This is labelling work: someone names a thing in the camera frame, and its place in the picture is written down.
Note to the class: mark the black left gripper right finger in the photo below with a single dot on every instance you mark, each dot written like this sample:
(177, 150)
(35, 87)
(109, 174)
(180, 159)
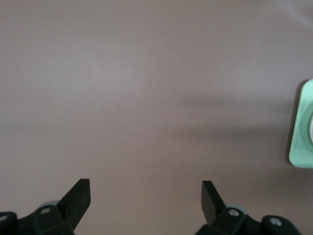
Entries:
(211, 203)

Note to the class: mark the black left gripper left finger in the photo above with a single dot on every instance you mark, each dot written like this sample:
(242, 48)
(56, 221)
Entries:
(73, 200)

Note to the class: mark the round pale plate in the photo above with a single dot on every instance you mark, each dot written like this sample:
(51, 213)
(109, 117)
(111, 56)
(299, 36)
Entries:
(312, 128)

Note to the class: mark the light green rectangular tray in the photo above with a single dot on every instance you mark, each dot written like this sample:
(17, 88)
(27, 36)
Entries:
(299, 147)

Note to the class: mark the brown table cover mat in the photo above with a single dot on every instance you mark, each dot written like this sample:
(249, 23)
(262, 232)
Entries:
(97, 98)

